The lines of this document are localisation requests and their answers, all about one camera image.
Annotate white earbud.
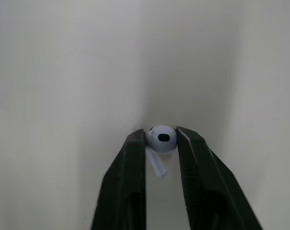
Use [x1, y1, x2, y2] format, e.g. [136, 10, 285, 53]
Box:
[145, 124, 178, 178]

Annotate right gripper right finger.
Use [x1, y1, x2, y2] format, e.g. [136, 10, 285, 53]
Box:
[176, 126, 265, 230]

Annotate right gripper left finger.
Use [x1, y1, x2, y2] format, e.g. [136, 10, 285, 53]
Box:
[90, 128, 148, 230]

